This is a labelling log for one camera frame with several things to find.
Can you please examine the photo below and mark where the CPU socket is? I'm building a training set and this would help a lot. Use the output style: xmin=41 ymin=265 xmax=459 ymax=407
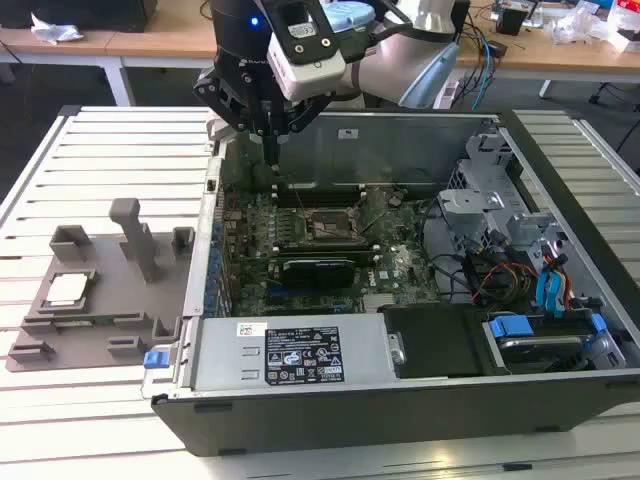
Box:
xmin=302 ymin=206 xmax=362 ymax=245

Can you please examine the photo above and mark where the black hard disk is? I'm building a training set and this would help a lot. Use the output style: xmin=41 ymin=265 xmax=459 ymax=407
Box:
xmin=492 ymin=335 xmax=586 ymax=374

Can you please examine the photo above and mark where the blue cable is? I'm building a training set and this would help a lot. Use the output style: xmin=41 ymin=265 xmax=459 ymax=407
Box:
xmin=472 ymin=27 xmax=496 ymax=110

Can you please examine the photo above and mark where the silver square CPU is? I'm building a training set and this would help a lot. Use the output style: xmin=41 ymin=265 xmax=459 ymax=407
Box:
xmin=44 ymin=273 xmax=93 ymax=305

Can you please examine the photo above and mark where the crumpled white paper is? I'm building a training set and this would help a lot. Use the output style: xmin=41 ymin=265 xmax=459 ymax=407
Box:
xmin=30 ymin=12 xmax=85 ymax=44

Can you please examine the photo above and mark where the grey parts rack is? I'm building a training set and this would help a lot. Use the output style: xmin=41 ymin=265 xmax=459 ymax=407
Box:
xmin=5 ymin=197 xmax=200 ymax=375

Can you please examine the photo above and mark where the white power strip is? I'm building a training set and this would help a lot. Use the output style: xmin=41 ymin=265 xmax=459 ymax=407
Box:
xmin=438 ymin=79 xmax=462 ymax=110

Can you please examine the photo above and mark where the blue disk carrier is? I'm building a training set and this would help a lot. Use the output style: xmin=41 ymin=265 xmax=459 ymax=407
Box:
xmin=488 ymin=312 xmax=610 ymax=347

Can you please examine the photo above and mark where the crumpled clear plastic bag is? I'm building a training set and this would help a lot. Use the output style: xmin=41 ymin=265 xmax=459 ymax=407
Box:
xmin=543 ymin=3 xmax=622 ymax=47

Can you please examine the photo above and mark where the black PC case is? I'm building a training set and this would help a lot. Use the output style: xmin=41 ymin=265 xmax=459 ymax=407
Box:
xmin=140 ymin=107 xmax=640 ymax=459

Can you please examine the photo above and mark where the black office chair base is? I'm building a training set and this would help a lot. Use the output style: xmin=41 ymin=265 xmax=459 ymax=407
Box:
xmin=588 ymin=79 xmax=640 ymax=107

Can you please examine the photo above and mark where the grey case handle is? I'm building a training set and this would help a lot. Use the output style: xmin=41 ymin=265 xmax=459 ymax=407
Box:
xmin=205 ymin=112 xmax=232 ymax=142

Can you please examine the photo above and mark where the silver power supply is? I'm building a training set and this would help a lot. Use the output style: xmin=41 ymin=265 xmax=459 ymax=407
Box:
xmin=192 ymin=316 xmax=401 ymax=394

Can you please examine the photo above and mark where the green RAM stick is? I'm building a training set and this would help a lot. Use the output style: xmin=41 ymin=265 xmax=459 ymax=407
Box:
xmin=28 ymin=312 xmax=146 ymax=330

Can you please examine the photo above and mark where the black plastic drive cover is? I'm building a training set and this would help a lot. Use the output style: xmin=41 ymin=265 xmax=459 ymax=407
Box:
xmin=382 ymin=303 xmax=494 ymax=380

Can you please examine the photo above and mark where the red yellow wire bundle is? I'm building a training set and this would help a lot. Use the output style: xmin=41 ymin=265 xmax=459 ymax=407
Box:
xmin=479 ymin=262 xmax=537 ymax=301

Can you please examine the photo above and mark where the green motherboard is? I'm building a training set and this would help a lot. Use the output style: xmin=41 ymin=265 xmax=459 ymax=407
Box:
xmin=218 ymin=182 xmax=444 ymax=319

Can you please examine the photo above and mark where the small black container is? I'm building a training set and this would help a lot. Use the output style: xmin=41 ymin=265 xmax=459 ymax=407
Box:
xmin=496 ymin=7 xmax=530 ymax=37

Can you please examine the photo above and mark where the wooden office desk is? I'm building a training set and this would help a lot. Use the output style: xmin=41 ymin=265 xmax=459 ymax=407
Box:
xmin=0 ymin=27 xmax=110 ymax=66
xmin=104 ymin=0 xmax=640 ymax=109

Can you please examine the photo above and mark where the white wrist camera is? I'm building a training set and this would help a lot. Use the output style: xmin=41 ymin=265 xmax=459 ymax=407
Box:
xmin=266 ymin=0 xmax=348 ymax=102

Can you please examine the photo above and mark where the silver metal drive cage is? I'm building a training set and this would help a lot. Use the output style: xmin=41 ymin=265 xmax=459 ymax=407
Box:
xmin=434 ymin=130 xmax=569 ymax=264

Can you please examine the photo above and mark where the red and white carton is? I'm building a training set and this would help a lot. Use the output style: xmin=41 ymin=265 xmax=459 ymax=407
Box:
xmin=612 ymin=0 xmax=640 ymax=52

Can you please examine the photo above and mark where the black graphics card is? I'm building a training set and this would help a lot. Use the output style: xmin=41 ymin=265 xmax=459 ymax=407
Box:
xmin=267 ymin=256 xmax=358 ymax=292

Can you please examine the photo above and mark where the silver chipset heatsink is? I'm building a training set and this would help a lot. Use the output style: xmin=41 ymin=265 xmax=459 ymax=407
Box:
xmin=362 ymin=293 xmax=397 ymax=314

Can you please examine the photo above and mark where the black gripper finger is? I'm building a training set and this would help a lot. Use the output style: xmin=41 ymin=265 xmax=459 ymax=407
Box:
xmin=272 ymin=93 xmax=332 ymax=170
xmin=193 ymin=68 xmax=275 ymax=170

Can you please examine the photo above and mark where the black wire bundle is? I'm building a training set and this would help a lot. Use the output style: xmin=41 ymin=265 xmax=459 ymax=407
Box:
xmin=422 ymin=197 xmax=506 ymax=307

